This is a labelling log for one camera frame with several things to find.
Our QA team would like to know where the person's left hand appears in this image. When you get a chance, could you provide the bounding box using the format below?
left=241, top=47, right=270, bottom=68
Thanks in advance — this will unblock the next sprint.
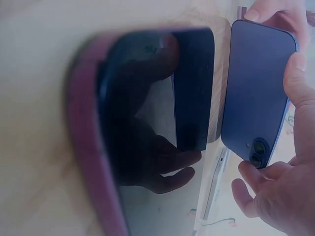
left=243, top=0, right=310, bottom=51

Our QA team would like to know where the person's right hand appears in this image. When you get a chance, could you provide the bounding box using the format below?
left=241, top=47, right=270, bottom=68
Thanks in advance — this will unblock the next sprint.
left=231, top=53, right=315, bottom=236

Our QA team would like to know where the blue smartphone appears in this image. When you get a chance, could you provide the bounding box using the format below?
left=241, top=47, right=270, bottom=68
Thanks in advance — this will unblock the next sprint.
left=220, top=19, right=300, bottom=170

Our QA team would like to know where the white flat device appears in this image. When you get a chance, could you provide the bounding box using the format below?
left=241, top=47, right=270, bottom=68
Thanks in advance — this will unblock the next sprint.
left=201, top=146, right=233, bottom=221

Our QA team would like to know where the pink framed mirror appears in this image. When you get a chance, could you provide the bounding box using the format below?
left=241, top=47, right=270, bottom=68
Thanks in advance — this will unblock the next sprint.
left=65, top=24, right=222, bottom=236

